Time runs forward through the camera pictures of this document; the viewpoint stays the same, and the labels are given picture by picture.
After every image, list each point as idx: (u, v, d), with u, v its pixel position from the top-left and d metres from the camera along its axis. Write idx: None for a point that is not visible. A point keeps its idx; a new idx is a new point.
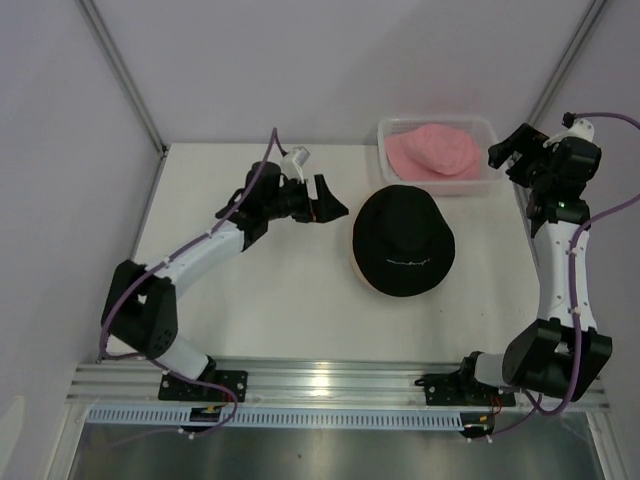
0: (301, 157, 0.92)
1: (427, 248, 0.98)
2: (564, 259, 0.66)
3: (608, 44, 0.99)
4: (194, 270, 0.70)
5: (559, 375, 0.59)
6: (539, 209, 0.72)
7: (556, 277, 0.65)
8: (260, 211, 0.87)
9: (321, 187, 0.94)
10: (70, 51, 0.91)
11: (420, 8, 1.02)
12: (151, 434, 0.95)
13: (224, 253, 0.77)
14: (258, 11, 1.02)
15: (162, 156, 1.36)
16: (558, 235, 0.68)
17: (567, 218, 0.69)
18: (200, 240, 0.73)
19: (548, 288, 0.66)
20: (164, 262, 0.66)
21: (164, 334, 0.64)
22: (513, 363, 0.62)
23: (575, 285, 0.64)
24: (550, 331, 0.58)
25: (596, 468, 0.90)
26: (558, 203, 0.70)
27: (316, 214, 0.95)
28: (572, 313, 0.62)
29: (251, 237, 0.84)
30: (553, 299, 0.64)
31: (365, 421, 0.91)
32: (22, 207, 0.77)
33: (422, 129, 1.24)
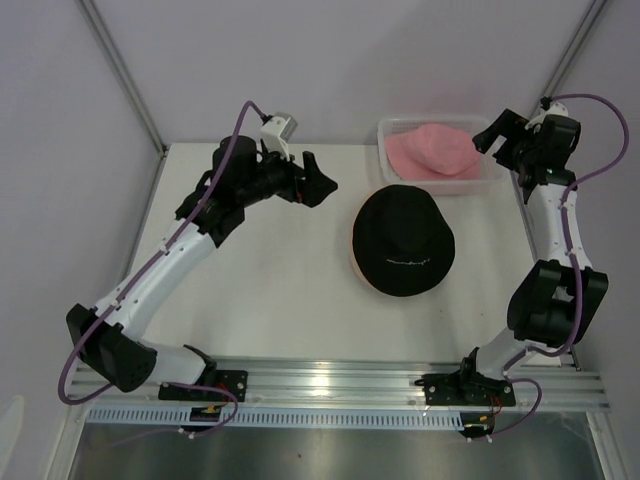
0: (287, 129, 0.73)
1: (427, 248, 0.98)
2: (557, 212, 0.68)
3: (608, 44, 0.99)
4: (156, 298, 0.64)
5: (563, 317, 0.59)
6: (528, 178, 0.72)
7: (551, 228, 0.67)
8: (232, 198, 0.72)
9: (311, 167, 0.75)
10: (69, 49, 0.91)
11: (419, 8, 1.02)
12: (151, 434, 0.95)
13: (193, 259, 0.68)
14: (258, 11, 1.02)
15: (162, 156, 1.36)
16: (550, 193, 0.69)
17: (557, 184, 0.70)
18: (155, 260, 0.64)
19: (545, 238, 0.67)
20: (113, 304, 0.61)
21: (138, 367, 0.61)
22: (516, 310, 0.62)
23: (570, 232, 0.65)
24: (550, 270, 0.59)
25: (596, 467, 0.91)
26: (546, 171, 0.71)
27: (301, 195, 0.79)
28: (569, 256, 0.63)
29: (222, 228, 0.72)
30: (550, 247, 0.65)
31: (365, 421, 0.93)
32: (22, 207, 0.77)
33: (422, 129, 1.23)
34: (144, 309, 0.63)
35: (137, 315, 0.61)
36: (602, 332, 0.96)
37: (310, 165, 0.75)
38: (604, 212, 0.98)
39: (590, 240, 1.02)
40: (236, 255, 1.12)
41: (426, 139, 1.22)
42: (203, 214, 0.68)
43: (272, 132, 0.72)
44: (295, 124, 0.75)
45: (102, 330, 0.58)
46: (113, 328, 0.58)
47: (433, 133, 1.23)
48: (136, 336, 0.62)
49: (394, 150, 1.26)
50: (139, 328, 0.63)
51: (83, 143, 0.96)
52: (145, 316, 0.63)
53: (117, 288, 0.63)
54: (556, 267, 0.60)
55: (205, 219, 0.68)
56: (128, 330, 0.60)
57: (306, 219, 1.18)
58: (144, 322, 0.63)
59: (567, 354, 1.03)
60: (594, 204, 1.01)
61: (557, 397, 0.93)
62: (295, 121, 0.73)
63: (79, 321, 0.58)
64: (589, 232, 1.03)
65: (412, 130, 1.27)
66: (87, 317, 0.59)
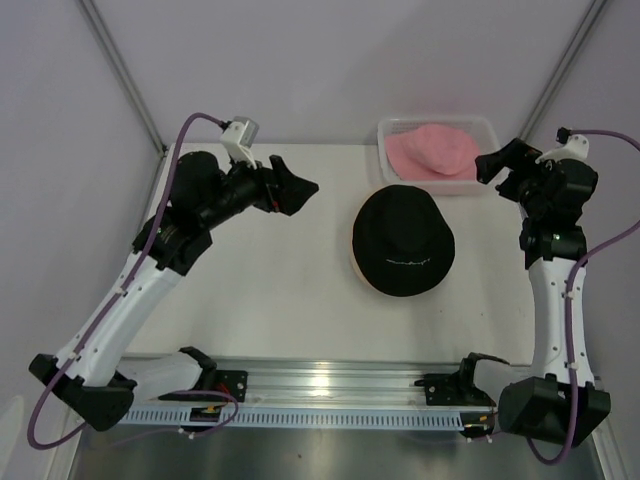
0: (246, 133, 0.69)
1: (427, 248, 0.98)
2: (560, 302, 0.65)
3: (608, 43, 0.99)
4: (119, 342, 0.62)
5: (556, 424, 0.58)
6: (534, 240, 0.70)
7: (550, 322, 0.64)
8: (195, 223, 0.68)
9: (282, 171, 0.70)
10: (68, 49, 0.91)
11: (419, 8, 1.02)
12: (153, 432, 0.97)
13: (157, 293, 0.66)
14: (257, 11, 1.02)
15: (162, 156, 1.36)
16: (553, 274, 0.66)
17: (564, 249, 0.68)
18: (112, 303, 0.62)
19: (545, 335, 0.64)
20: (71, 358, 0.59)
21: (109, 409, 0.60)
22: (507, 412, 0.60)
23: (572, 338, 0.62)
24: (547, 389, 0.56)
25: (596, 468, 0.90)
26: (553, 234, 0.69)
27: (278, 204, 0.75)
28: (568, 368, 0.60)
29: (185, 257, 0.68)
30: (549, 348, 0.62)
31: (365, 422, 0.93)
32: (23, 207, 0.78)
33: (422, 130, 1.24)
34: (106, 358, 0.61)
35: (98, 365, 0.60)
36: (602, 333, 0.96)
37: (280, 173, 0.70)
38: (605, 213, 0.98)
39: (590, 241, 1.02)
40: (236, 256, 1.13)
41: (426, 139, 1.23)
42: (161, 243, 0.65)
43: (232, 141, 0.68)
44: (255, 127, 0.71)
45: (63, 383, 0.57)
46: (74, 382, 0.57)
47: (432, 134, 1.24)
48: (102, 383, 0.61)
49: (395, 148, 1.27)
50: (105, 376, 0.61)
51: (83, 143, 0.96)
52: (109, 363, 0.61)
53: (77, 337, 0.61)
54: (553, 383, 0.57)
55: (165, 250, 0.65)
56: (91, 381, 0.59)
57: (306, 220, 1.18)
58: (110, 368, 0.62)
59: None
60: (594, 204, 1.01)
61: None
62: (253, 124, 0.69)
63: (41, 372, 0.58)
64: (589, 233, 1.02)
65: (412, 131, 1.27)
66: (48, 371, 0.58)
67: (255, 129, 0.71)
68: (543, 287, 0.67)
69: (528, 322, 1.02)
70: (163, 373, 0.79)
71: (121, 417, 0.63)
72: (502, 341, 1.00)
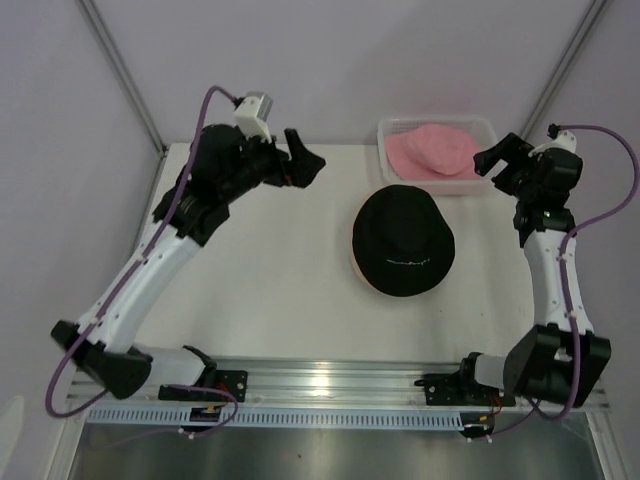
0: (262, 108, 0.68)
1: (427, 248, 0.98)
2: (555, 264, 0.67)
3: (608, 43, 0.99)
4: (139, 309, 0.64)
5: (562, 382, 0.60)
6: (526, 219, 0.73)
7: (549, 283, 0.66)
8: (214, 194, 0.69)
9: (296, 144, 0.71)
10: (69, 49, 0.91)
11: (419, 8, 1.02)
12: (152, 433, 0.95)
13: (176, 265, 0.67)
14: (258, 11, 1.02)
15: (162, 156, 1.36)
16: (547, 242, 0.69)
17: (553, 227, 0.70)
18: (133, 271, 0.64)
19: (543, 294, 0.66)
20: (93, 322, 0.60)
21: (129, 377, 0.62)
22: (514, 373, 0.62)
23: (570, 292, 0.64)
24: (548, 335, 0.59)
25: (596, 468, 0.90)
26: (544, 213, 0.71)
27: (291, 179, 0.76)
28: (568, 316, 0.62)
29: (204, 228, 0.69)
30: (549, 303, 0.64)
31: (365, 421, 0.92)
32: (23, 207, 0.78)
33: (422, 130, 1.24)
34: (127, 323, 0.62)
35: (119, 330, 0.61)
36: (602, 333, 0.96)
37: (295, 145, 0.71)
38: (604, 213, 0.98)
39: (590, 241, 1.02)
40: (236, 255, 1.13)
41: (425, 139, 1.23)
42: (182, 215, 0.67)
43: (249, 115, 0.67)
44: (269, 102, 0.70)
45: (86, 347, 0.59)
46: (97, 346, 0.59)
47: (432, 134, 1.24)
48: (122, 349, 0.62)
49: (395, 149, 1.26)
50: (125, 342, 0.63)
51: (83, 143, 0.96)
52: (130, 330, 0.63)
53: (98, 302, 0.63)
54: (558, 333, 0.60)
55: (184, 221, 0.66)
56: (112, 347, 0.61)
57: (306, 219, 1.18)
58: (129, 335, 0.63)
59: None
60: (593, 204, 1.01)
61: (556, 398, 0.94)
62: (267, 98, 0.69)
63: (63, 337, 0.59)
64: (589, 232, 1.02)
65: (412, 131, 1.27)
66: (70, 336, 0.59)
67: (268, 103, 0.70)
68: (538, 253, 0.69)
69: (528, 321, 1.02)
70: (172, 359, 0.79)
71: (141, 385, 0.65)
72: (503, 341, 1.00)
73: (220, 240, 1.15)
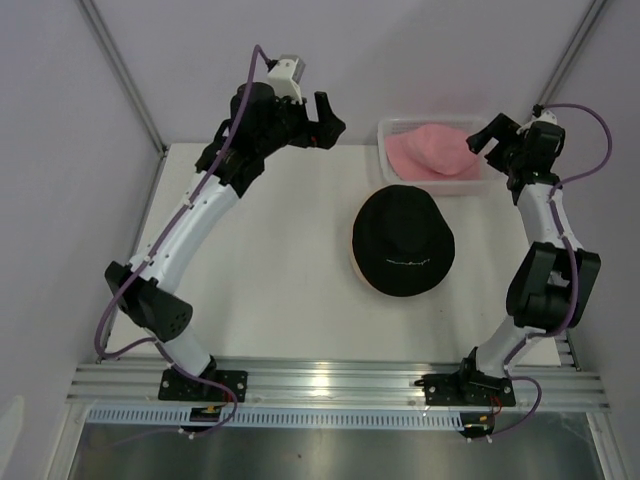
0: (296, 71, 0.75)
1: (427, 248, 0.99)
2: (545, 204, 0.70)
3: (608, 44, 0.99)
4: (185, 250, 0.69)
5: (560, 302, 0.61)
6: (518, 181, 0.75)
7: (541, 218, 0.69)
8: (252, 147, 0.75)
9: (325, 107, 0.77)
10: (68, 49, 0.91)
11: (419, 8, 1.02)
12: (152, 433, 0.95)
13: (219, 211, 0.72)
14: (258, 11, 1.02)
15: (162, 156, 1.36)
16: (537, 189, 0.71)
17: (542, 184, 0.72)
18: (181, 215, 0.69)
19: (537, 228, 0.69)
20: (146, 261, 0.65)
21: (178, 318, 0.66)
22: (514, 297, 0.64)
23: (561, 224, 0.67)
24: (545, 252, 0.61)
25: (596, 468, 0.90)
26: (533, 174, 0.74)
27: (316, 139, 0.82)
28: (562, 239, 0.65)
29: (244, 178, 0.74)
30: (543, 234, 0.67)
31: (365, 422, 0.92)
32: (23, 207, 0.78)
33: (424, 129, 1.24)
34: (175, 263, 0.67)
35: (169, 268, 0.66)
36: (602, 333, 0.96)
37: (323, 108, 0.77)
38: (604, 212, 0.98)
39: (589, 241, 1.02)
40: (236, 256, 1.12)
41: (428, 138, 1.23)
42: (224, 165, 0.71)
43: (284, 76, 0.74)
44: (301, 67, 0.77)
45: (139, 284, 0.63)
46: (149, 282, 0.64)
47: (435, 134, 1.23)
48: (170, 288, 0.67)
49: (398, 147, 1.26)
50: (172, 282, 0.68)
51: (83, 143, 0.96)
52: (178, 270, 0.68)
53: (149, 244, 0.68)
54: (551, 248, 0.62)
55: (226, 171, 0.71)
56: (163, 284, 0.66)
57: (306, 219, 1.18)
58: (177, 275, 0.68)
59: (567, 354, 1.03)
60: (593, 204, 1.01)
61: (556, 398, 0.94)
62: (301, 62, 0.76)
63: (116, 276, 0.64)
64: (589, 233, 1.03)
65: (412, 131, 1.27)
66: (123, 273, 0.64)
67: (300, 68, 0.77)
68: (528, 198, 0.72)
69: None
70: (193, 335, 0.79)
71: (184, 328, 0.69)
72: None
73: (220, 239, 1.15)
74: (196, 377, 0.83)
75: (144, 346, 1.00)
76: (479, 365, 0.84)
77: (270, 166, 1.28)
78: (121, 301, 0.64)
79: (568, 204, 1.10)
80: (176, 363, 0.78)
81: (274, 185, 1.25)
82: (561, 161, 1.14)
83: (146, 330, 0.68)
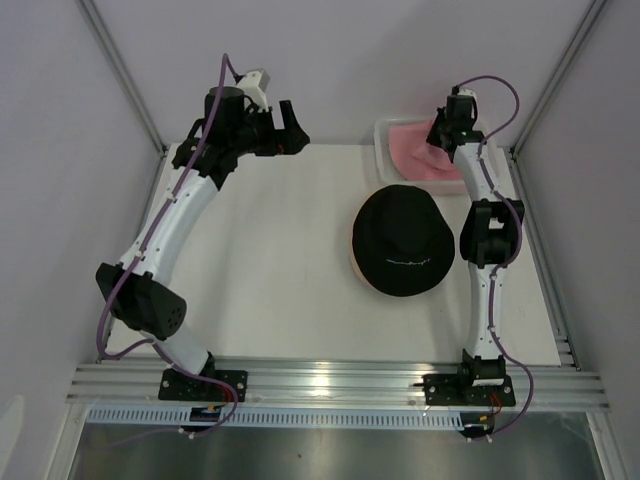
0: (262, 80, 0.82)
1: (427, 248, 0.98)
2: (476, 163, 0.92)
3: (607, 42, 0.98)
4: (175, 244, 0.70)
5: (501, 242, 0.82)
6: (451, 142, 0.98)
7: (475, 176, 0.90)
8: (226, 143, 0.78)
9: (290, 112, 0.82)
10: (67, 49, 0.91)
11: (419, 7, 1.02)
12: (152, 433, 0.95)
13: (202, 202, 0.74)
14: (257, 11, 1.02)
15: (162, 156, 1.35)
16: (468, 151, 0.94)
17: (470, 141, 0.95)
18: (166, 209, 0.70)
19: (474, 185, 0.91)
20: (138, 256, 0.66)
21: (174, 313, 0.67)
22: (467, 246, 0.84)
23: (490, 178, 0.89)
24: (484, 208, 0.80)
25: (596, 467, 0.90)
26: (461, 133, 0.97)
27: (283, 146, 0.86)
28: (494, 193, 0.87)
29: (221, 170, 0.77)
30: (479, 190, 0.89)
31: (365, 422, 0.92)
32: (21, 208, 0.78)
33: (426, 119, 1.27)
34: (166, 257, 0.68)
35: (161, 262, 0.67)
36: (602, 333, 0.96)
37: (288, 115, 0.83)
38: (604, 211, 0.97)
39: (590, 241, 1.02)
40: (235, 256, 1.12)
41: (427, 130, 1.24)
42: (200, 159, 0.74)
43: (249, 83, 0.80)
44: (268, 77, 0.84)
45: (133, 282, 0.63)
46: (144, 278, 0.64)
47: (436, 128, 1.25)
48: (163, 282, 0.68)
49: (398, 135, 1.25)
50: (165, 275, 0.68)
51: (83, 143, 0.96)
52: (168, 264, 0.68)
53: (137, 242, 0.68)
54: (488, 204, 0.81)
55: (203, 164, 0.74)
56: (157, 277, 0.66)
57: (306, 219, 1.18)
58: (170, 267, 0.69)
59: (567, 354, 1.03)
60: (592, 204, 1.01)
61: (555, 397, 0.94)
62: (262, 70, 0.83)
63: (108, 277, 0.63)
64: (589, 232, 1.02)
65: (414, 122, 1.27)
66: (115, 274, 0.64)
67: (266, 80, 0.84)
68: (464, 159, 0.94)
69: (528, 321, 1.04)
70: (187, 335, 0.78)
71: (180, 322, 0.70)
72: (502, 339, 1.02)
73: (220, 239, 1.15)
74: (196, 375, 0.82)
75: (143, 346, 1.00)
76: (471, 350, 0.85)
77: (270, 165, 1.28)
78: (114, 304, 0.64)
79: (568, 203, 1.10)
80: (174, 363, 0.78)
81: (266, 186, 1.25)
82: (561, 161, 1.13)
83: (142, 331, 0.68)
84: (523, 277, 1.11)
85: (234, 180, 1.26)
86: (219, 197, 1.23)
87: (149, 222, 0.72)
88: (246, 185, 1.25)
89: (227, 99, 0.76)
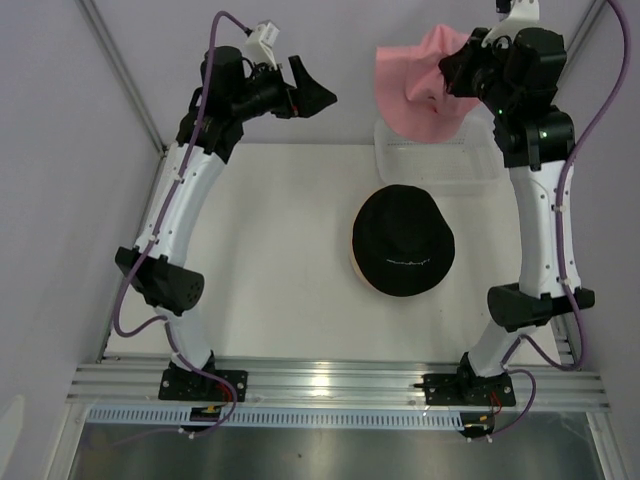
0: (268, 34, 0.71)
1: (427, 248, 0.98)
2: (551, 216, 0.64)
3: (608, 43, 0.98)
4: (187, 225, 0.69)
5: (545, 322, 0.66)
6: (517, 137, 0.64)
7: (543, 248, 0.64)
8: (229, 112, 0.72)
9: (300, 73, 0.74)
10: (67, 48, 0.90)
11: (420, 7, 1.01)
12: (151, 434, 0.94)
13: (210, 178, 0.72)
14: (258, 11, 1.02)
15: (162, 156, 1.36)
16: (543, 185, 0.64)
17: (552, 161, 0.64)
18: (175, 191, 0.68)
19: (536, 253, 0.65)
20: (152, 240, 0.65)
21: (193, 288, 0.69)
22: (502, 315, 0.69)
23: (562, 247, 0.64)
24: (542, 304, 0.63)
25: (596, 468, 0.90)
26: (540, 131, 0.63)
27: (297, 108, 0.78)
28: (561, 285, 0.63)
29: (226, 144, 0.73)
30: (542, 272, 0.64)
31: (365, 421, 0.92)
32: (21, 208, 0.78)
33: (436, 34, 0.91)
34: (179, 238, 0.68)
35: (175, 244, 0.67)
36: (601, 333, 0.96)
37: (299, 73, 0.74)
38: (604, 211, 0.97)
39: (589, 240, 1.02)
40: (234, 255, 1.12)
41: (435, 55, 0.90)
42: (204, 134, 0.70)
43: (253, 40, 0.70)
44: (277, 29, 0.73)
45: (149, 265, 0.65)
46: (160, 261, 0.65)
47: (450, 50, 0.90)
48: (179, 262, 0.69)
49: (388, 67, 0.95)
50: (180, 255, 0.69)
51: (83, 143, 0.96)
52: (182, 244, 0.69)
53: (150, 225, 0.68)
54: (550, 303, 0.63)
55: (207, 140, 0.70)
56: (172, 260, 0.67)
57: (306, 218, 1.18)
58: (184, 248, 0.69)
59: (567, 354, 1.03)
60: (592, 203, 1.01)
61: (556, 398, 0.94)
62: (276, 26, 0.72)
63: (127, 260, 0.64)
64: (589, 232, 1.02)
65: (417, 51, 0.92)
66: (132, 257, 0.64)
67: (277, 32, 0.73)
68: (531, 199, 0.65)
69: None
70: (194, 324, 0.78)
71: (198, 298, 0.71)
72: None
73: (220, 239, 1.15)
74: (199, 369, 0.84)
75: (143, 345, 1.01)
76: (478, 372, 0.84)
77: (269, 165, 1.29)
78: (135, 281, 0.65)
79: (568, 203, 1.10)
80: (180, 354, 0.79)
81: (266, 186, 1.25)
82: None
83: (158, 307, 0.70)
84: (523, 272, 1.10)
85: (234, 179, 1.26)
86: (219, 196, 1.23)
87: (160, 201, 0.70)
88: (246, 186, 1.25)
89: (223, 65, 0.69)
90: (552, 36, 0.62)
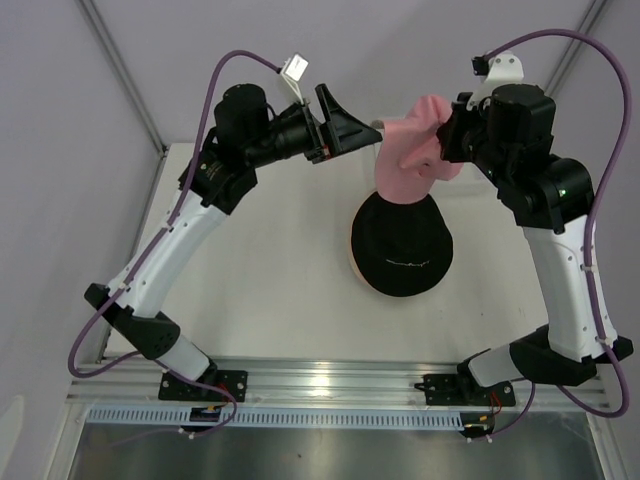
0: (295, 69, 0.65)
1: (427, 249, 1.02)
2: (581, 275, 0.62)
3: (609, 42, 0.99)
4: (165, 277, 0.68)
5: None
6: (533, 199, 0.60)
7: (577, 313, 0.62)
8: (241, 161, 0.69)
9: (329, 104, 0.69)
10: (68, 48, 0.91)
11: (420, 8, 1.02)
12: (151, 434, 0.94)
13: (202, 232, 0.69)
14: (258, 11, 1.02)
15: (162, 156, 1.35)
16: (570, 246, 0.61)
17: (576, 221, 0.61)
18: (160, 239, 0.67)
19: (568, 314, 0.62)
20: (122, 287, 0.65)
21: (165, 338, 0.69)
22: (532, 369, 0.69)
23: (597, 308, 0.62)
24: (584, 369, 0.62)
25: (596, 467, 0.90)
26: (558, 190, 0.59)
27: (328, 147, 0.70)
28: (601, 345, 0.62)
29: (229, 196, 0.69)
30: (580, 337, 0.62)
31: (367, 422, 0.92)
32: (22, 205, 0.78)
33: (429, 103, 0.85)
34: (153, 290, 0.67)
35: (146, 296, 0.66)
36: None
37: (326, 106, 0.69)
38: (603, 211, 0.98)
39: None
40: (236, 255, 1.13)
41: (432, 126, 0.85)
42: (207, 181, 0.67)
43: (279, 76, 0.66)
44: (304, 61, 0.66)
45: (115, 311, 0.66)
46: (124, 310, 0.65)
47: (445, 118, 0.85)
48: (150, 313, 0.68)
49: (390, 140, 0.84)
50: (152, 306, 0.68)
51: (83, 143, 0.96)
52: (156, 296, 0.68)
53: (127, 269, 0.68)
54: (593, 367, 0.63)
55: (210, 188, 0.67)
56: (140, 311, 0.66)
57: (307, 219, 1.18)
58: (157, 299, 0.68)
59: None
60: None
61: (555, 397, 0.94)
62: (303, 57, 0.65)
63: (95, 297, 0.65)
64: None
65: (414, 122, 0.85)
66: (102, 297, 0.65)
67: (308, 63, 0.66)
68: (557, 261, 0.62)
69: (529, 322, 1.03)
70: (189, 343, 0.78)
71: (169, 348, 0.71)
72: (500, 339, 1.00)
73: (220, 239, 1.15)
74: (193, 381, 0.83)
75: None
76: (480, 382, 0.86)
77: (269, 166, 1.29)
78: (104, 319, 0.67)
79: None
80: (171, 370, 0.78)
81: (267, 186, 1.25)
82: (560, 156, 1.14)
83: None
84: (523, 265, 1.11)
85: None
86: None
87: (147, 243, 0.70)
88: None
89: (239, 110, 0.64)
90: (529, 89, 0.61)
